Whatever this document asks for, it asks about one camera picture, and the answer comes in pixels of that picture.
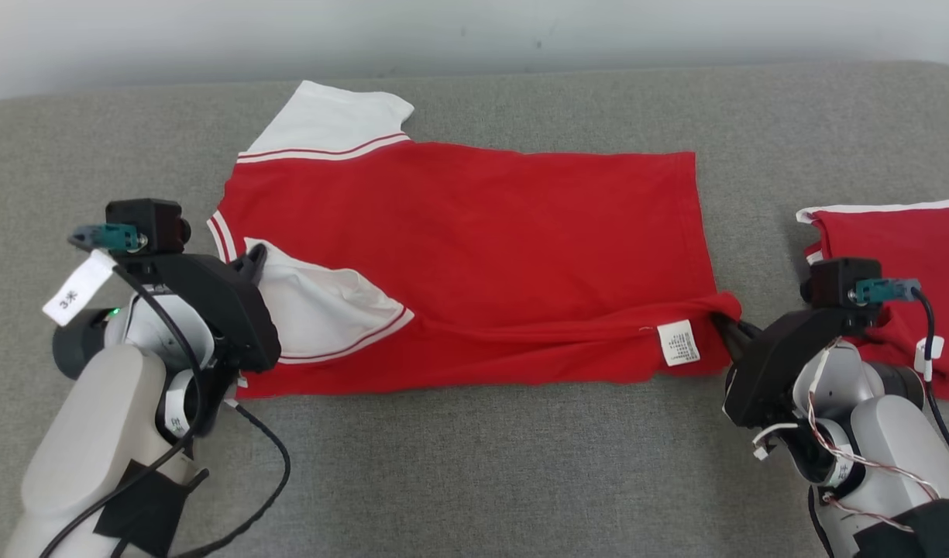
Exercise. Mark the teal right camera connector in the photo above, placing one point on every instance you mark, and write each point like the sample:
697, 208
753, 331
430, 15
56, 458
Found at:
885, 291

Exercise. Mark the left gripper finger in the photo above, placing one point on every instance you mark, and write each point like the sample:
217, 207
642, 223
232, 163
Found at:
253, 263

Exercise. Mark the red Bulls 23 shorts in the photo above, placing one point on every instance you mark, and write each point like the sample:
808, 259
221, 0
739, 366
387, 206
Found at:
900, 248

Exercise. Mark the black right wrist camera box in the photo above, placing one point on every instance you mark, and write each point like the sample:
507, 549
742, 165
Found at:
838, 283

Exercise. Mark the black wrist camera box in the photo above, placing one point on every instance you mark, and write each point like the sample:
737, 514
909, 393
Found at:
153, 225
838, 283

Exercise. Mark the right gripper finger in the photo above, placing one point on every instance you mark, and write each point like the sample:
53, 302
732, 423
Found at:
730, 339
750, 333

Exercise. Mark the teal left camera connector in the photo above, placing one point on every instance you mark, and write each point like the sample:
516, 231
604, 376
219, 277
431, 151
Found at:
110, 236

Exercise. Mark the teal camera connector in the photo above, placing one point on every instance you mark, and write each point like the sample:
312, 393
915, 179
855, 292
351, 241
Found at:
885, 291
110, 236

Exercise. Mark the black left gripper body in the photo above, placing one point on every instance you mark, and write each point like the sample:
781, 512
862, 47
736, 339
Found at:
226, 310

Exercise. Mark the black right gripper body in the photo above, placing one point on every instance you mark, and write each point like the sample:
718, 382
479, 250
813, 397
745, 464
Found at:
768, 372

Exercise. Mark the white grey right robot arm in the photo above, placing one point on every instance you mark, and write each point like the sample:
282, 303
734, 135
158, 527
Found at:
892, 434

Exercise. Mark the red white jersey shirt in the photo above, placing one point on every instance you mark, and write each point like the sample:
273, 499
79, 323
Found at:
482, 232

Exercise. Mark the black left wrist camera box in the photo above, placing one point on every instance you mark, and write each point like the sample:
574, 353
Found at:
153, 225

